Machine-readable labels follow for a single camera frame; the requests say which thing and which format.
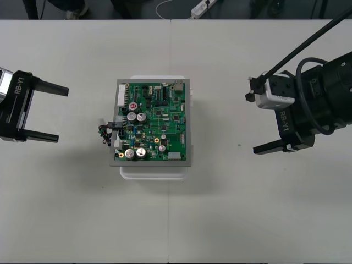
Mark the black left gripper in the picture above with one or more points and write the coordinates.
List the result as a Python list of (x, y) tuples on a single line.
[(16, 110)]

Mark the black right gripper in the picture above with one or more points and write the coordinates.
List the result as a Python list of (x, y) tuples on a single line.
[(295, 129)]

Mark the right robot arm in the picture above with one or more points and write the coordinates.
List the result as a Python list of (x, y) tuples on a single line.
[(335, 79)]

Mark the person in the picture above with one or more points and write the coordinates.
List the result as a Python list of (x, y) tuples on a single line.
[(74, 13)]

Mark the white power strip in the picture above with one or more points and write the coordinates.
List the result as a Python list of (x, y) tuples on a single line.
[(199, 9)]

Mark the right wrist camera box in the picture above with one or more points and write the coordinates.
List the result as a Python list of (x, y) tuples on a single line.
[(266, 100)]

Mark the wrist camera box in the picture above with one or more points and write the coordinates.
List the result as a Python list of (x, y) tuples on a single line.
[(266, 100), (4, 82)]

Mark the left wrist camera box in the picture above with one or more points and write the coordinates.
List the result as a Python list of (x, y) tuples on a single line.
[(4, 82)]

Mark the green circuit board grey frame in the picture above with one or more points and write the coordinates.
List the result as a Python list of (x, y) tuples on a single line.
[(165, 118)]

